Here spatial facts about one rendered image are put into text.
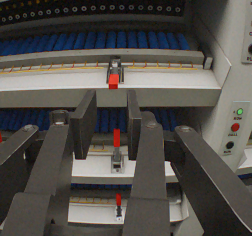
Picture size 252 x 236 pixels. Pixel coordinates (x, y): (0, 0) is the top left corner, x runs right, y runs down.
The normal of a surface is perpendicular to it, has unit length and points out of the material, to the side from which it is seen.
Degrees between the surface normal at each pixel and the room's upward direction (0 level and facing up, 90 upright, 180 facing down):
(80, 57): 111
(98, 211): 21
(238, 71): 90
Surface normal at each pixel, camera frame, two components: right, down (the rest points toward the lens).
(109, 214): 0.01, -0.65
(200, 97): 0.02, 0.76
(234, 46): 0.02, 0.47
